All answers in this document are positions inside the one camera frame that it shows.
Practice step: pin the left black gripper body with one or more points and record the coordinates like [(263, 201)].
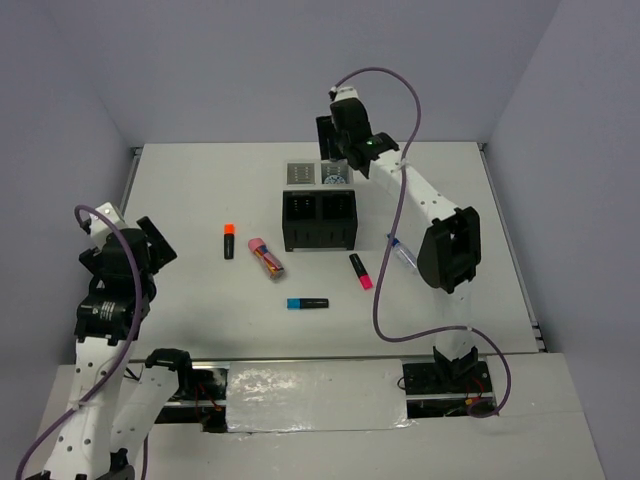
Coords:
[(161, 253)]

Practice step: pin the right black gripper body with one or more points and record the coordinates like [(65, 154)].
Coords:
[(340, 141)]

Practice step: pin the blue cleaning gel jar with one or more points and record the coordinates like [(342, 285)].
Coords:
[(334, 174)]

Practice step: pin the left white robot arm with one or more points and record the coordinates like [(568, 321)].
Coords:
[(98, 436)]

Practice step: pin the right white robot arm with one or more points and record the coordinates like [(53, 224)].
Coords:
[(450, 251)]

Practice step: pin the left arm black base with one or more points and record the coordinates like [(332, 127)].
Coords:
[(203, 406)]

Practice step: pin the white two-slot organizer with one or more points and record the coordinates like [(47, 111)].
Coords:
[(305, 175)]

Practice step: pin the black two-slot organizer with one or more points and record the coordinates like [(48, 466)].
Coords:
[(319, 219)]

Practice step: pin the orange capped black highlighter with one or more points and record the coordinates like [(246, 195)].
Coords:
[(229, 241)]

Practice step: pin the pink capped tube of clips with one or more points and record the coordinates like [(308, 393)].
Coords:
[(269, 261)]

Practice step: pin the pink capped black highlighter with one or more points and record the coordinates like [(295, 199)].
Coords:
[(361, 272)]

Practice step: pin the blue capped black highlighter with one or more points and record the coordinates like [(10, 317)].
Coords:
[(306, 303)]

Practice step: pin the silver tape sheet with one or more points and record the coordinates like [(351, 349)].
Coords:
[(315, 396)]

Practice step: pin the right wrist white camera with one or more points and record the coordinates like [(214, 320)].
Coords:
[(340, 93)]

